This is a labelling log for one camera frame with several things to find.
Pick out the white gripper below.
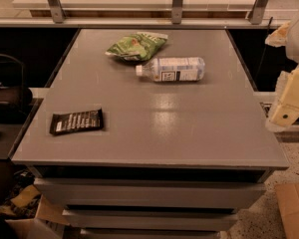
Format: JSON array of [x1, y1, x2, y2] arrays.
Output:
[[265, 11, 299, 127]]

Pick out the clear blue plastic bottle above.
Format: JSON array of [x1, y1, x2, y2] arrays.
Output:
[[136, 57, 205, 82]]

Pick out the black rxbar chocolate wrapper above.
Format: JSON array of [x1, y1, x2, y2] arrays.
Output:
[[49, 109, 104, 135]]

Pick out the cardboard box right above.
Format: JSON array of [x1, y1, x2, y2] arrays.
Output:
[[275, 183, 299, 239]]

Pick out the cardboard box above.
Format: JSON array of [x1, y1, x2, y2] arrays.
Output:
[[7, 196, 70, 239], [275, 183, 299, 239]]

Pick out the green chip bag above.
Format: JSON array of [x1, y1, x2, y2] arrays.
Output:
[[106, 32, 168, 62]]

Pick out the grey drawer cabinet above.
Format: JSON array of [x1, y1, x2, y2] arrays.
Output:
[[13, 30, 288, 239]]

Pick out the black chair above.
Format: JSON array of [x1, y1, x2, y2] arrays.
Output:
[[0, 54, 33, 124]]

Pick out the cardboard box left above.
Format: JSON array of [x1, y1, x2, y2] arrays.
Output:
[[7, 196, 70, 239]]

